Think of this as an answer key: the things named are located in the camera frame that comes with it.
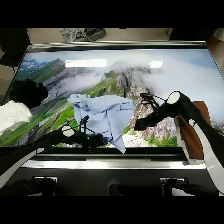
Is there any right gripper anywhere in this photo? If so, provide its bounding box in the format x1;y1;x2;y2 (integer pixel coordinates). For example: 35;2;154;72
133;112;163;132

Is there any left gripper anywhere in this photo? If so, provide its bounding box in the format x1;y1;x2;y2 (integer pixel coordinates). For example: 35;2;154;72
73;131;109;149

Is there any light blue shirt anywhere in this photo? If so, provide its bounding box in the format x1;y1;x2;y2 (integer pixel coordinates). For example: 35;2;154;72
67;93;136;155

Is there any black garment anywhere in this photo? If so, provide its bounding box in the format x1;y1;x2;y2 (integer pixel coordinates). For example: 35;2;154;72
8;79;50;110

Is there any white garment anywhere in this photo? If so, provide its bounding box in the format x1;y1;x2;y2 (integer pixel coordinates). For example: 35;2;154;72
0;100;34;135

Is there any silver frame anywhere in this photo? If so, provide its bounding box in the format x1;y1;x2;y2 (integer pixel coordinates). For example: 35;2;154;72
19;40;208;197

